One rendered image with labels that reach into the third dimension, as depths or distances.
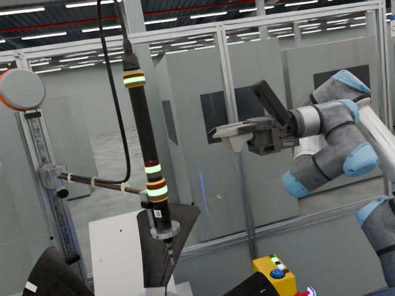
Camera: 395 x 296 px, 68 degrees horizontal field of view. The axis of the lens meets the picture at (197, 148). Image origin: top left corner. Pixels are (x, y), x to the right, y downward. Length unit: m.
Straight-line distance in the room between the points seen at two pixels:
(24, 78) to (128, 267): 0.78
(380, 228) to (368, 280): 1.11
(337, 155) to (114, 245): 0.79
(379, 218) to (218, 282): 0.92
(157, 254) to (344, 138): 0.56
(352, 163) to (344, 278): 1.37
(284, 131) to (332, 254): 1.27
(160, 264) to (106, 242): 0.34
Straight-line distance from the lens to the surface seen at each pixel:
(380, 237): 1.06
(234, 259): 1.65
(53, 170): 1.18
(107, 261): 1.13
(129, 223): 1.15
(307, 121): 0.73
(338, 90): 1.07
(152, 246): 0.90
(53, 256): 0.89
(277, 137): 0.70
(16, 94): 1.27
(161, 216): 0.69
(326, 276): 1.96
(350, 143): 0.74
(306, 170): 0.77
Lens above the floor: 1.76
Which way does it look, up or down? 11 degrees down
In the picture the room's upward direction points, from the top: 10 degrees counter-clockwise
